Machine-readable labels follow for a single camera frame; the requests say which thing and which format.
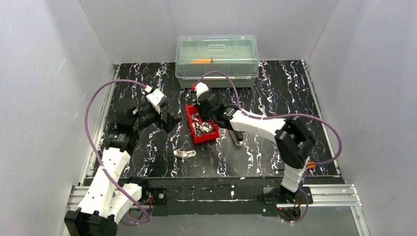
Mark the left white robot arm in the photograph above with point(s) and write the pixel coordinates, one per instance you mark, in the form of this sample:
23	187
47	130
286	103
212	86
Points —
106	202

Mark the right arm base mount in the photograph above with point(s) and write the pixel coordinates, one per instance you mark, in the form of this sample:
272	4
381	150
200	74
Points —
279	196

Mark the red plastic bin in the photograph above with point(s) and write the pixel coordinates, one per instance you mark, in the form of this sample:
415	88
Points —
190	110

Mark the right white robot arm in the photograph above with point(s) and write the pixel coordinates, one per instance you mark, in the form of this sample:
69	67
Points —
291	136

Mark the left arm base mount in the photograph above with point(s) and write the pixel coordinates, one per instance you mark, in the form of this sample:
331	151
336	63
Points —
153	196

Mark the silver open-end wrench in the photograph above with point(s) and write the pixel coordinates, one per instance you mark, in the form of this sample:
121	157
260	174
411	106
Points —
262	109

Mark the orange handled screwdriver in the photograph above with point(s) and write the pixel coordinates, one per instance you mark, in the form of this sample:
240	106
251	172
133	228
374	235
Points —
311	165

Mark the orange tool inside box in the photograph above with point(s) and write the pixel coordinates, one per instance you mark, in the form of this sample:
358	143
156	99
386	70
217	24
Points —
201	61

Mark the pile of staple strips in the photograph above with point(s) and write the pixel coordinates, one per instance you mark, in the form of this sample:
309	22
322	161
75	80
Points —
200	127

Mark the black silver stapler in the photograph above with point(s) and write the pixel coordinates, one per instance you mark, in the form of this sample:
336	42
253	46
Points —
237	137

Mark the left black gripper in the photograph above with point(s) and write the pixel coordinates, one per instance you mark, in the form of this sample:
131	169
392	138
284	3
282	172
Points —
165	118

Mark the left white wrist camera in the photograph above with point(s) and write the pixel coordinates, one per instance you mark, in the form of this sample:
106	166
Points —
155	97

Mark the clear plastic storage box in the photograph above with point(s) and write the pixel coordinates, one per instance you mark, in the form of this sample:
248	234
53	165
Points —
235	57

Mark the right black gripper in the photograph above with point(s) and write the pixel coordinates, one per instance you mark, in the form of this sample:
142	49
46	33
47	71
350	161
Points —
202	115

